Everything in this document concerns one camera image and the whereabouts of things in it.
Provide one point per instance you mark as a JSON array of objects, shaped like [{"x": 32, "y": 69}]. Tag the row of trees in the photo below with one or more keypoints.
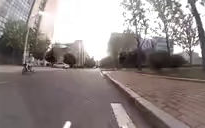
[{"x": 156, "y": 30}]

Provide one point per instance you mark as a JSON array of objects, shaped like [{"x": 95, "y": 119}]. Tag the person on a bicycle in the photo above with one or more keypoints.
[{"x": 28, "y": 66}]

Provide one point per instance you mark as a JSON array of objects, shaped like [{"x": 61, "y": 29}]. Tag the white car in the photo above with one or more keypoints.
[{"x": 61, "y": 65}]

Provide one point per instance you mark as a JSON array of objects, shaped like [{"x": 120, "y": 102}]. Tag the raised planting bed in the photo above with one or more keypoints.
[{"x": 183, "y": 73}]

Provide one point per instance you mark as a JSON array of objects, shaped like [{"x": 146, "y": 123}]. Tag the robot's own part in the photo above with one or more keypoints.
[{"x": 67, "y": 124}]

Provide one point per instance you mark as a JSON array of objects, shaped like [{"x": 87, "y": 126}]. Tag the thick leaning tree trunk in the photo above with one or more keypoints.
[{"x": 200, "y": 33}]

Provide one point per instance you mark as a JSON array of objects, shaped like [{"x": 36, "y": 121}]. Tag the green leafy trees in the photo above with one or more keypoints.
[{"x": 23, "y": 41}]

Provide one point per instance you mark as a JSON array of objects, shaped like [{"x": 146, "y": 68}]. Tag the low grey building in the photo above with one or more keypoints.
[{"x": 71, "y": 51}]

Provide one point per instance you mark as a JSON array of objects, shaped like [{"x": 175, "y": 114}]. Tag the grey stone kerb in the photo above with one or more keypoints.
[{"x": 140, "y": 100}]

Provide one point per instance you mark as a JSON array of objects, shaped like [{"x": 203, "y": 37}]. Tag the dark hedge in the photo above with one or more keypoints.
[{"x": 163, "y": 61}]

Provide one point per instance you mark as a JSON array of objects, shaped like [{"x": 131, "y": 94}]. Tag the pale street pole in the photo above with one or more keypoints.
[{"x": 26, "y": 43}]

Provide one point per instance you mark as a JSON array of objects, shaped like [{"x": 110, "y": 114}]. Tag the glass high-rise building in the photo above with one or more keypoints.
[{"x": 6, "y": 20}]

